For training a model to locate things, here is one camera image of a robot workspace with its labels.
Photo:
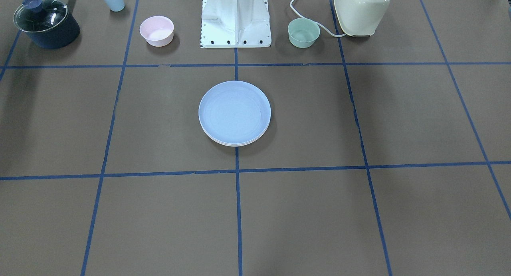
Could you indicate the blue plate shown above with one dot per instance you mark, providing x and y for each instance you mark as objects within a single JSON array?
[{"x": 234, "y": 104}]

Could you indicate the green bowl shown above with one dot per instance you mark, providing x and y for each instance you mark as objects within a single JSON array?
[{"x": 303, "y": 32}]

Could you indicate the pink bowl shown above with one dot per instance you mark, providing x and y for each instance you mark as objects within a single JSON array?
[{"x": 158, "y": 31}]

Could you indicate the cream toaster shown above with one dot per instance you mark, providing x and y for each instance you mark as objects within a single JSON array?
[{"x": 360, "y": 18}]

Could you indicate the dark blue pot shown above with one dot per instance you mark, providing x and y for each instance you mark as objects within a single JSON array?
[{"x": 48, "y": 23}]

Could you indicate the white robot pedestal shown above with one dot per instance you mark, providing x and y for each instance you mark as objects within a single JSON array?
[{"x": 235, "y": 24}]

